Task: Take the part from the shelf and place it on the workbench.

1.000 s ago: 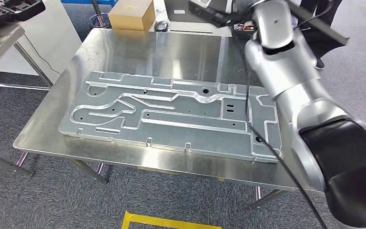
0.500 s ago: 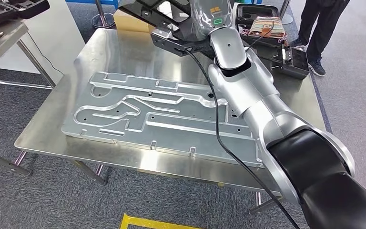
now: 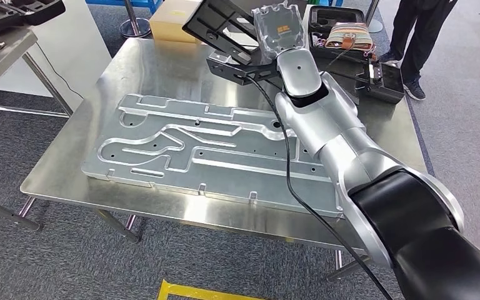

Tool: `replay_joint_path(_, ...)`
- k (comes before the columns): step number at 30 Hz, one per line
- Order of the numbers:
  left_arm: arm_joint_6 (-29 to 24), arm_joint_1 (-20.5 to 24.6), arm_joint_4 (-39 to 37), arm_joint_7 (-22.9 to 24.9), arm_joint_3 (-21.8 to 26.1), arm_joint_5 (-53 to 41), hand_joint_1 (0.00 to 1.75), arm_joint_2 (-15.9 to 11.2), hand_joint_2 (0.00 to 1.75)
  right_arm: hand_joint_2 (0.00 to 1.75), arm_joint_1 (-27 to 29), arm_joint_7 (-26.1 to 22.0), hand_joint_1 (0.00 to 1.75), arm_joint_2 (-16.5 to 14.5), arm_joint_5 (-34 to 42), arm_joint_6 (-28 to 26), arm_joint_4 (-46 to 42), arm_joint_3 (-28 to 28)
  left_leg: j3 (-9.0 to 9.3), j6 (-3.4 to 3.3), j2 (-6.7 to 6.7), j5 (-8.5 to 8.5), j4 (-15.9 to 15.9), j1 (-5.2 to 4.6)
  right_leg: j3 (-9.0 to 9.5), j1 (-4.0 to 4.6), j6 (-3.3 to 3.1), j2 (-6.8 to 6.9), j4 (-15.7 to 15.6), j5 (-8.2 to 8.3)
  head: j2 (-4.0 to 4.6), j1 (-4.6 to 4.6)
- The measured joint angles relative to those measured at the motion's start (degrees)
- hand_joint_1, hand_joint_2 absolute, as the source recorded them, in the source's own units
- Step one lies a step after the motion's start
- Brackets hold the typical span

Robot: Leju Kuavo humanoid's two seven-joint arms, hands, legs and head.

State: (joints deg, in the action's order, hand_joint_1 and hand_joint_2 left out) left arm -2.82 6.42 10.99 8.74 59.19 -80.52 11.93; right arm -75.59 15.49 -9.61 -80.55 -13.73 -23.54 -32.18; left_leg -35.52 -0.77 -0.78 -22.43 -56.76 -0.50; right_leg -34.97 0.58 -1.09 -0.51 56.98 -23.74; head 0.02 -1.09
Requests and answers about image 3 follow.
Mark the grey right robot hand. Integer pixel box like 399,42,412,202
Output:
251,0,309,64

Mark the black plastic licence plate bracket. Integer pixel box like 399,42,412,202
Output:
182,0,266,59

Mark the stainless steel workbench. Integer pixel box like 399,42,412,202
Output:
19,37,429,283

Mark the black open tool case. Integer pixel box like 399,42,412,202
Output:
308,4,378,63

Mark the striped fabric pouch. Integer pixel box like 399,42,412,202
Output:
324,22,374,51

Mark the chrome stanchion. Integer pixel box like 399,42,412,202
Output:
364,0,385,34
119,0,152,39

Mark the cardboard box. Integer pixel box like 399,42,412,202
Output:
149,0,204,44

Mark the black controller device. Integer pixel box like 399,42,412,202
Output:
356,59,405,104

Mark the person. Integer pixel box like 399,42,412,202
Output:
378,0,460,101

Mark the machined aluminium plate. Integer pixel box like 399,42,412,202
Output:
81,93,344,219

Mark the black moulded case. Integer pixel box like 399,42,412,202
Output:
0,0,66,38

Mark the grey metal side table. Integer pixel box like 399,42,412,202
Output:
0,26,75,233

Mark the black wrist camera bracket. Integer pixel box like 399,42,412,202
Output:
223,41,286,84

